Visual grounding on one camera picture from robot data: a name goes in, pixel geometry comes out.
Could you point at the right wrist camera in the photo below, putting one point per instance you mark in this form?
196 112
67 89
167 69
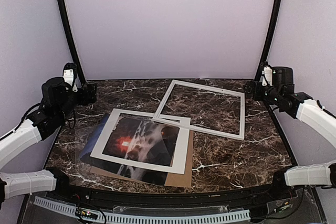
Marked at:
266 73

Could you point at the right black corner post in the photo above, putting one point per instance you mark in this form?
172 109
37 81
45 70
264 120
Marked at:
269 36

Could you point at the dark landscape photo print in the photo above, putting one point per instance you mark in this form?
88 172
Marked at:
136 138

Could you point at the black front rail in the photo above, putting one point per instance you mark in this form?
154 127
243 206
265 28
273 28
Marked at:
246 198

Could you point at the left black corner post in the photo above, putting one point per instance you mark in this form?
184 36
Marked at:
70 40

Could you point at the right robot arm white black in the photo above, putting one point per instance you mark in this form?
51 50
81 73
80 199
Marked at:
277 88

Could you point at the white mat board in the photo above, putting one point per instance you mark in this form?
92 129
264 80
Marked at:
179 156

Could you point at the brown cardboard backing board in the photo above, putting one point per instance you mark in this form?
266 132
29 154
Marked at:
185 166

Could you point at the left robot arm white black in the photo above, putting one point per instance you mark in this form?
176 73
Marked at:
37 124

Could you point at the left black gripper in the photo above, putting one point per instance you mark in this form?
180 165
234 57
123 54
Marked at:
85 100

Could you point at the small green circuit board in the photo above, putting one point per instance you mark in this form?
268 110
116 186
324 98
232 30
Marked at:
85 214

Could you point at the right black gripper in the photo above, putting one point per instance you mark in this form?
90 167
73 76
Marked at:
249 92

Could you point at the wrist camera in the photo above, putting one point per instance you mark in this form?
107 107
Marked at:
266 73
70 75

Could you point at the black corner post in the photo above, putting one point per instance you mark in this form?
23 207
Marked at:
269 36
70 40

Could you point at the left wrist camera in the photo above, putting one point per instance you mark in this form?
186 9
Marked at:
70 75

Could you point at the white slotted cable duct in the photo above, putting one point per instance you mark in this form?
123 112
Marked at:
68 209

